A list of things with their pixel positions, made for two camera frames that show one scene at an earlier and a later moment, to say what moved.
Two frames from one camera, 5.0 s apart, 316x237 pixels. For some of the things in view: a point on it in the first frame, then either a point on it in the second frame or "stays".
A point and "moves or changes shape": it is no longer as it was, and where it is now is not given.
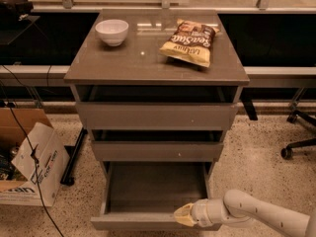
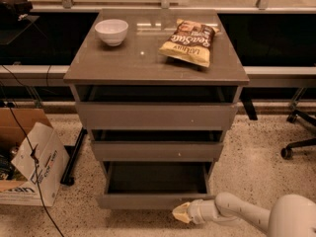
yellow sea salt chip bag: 191,41 stays
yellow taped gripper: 200,211 stays
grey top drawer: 157,107 stays
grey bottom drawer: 143,196 moves or changes shape
